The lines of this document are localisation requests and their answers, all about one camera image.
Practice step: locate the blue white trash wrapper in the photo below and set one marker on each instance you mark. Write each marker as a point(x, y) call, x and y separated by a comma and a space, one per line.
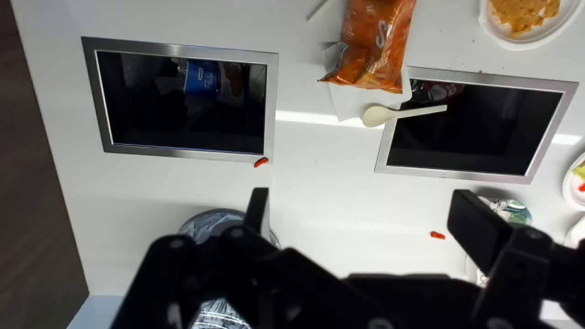
point(199, 77)

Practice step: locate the glass jar with packets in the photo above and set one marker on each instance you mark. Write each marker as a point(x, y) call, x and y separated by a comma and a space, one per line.
point(207, 221)

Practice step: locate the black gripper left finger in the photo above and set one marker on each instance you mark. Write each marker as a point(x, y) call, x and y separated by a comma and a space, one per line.
point(183, 280)

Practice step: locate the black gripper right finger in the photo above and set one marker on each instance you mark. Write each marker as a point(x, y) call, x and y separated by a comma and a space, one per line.
point(518, 267)

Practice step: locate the white plastic spoon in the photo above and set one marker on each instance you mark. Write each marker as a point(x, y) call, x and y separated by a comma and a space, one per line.
point(377, 113)

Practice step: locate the white foam plate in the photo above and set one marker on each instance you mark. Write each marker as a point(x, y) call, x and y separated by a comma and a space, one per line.
point(536, 35)

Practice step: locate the orange chips bag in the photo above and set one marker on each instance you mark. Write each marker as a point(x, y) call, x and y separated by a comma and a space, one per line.
point(371, 42)

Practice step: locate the orange toasted bread piece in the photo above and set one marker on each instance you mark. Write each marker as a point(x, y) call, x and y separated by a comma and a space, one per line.
point(523, 13)

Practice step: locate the large steel-framed counter bin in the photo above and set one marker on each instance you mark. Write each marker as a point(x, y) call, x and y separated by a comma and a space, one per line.
point(475, 128)

